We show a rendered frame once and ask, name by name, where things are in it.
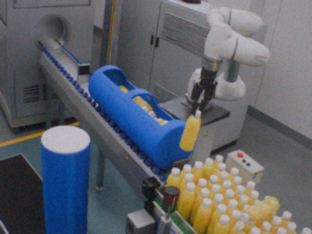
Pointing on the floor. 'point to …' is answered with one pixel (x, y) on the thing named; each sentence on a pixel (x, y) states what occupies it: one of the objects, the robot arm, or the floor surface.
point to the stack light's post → (164, 226)
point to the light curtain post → (114, 32)
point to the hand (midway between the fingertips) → (198, 107)
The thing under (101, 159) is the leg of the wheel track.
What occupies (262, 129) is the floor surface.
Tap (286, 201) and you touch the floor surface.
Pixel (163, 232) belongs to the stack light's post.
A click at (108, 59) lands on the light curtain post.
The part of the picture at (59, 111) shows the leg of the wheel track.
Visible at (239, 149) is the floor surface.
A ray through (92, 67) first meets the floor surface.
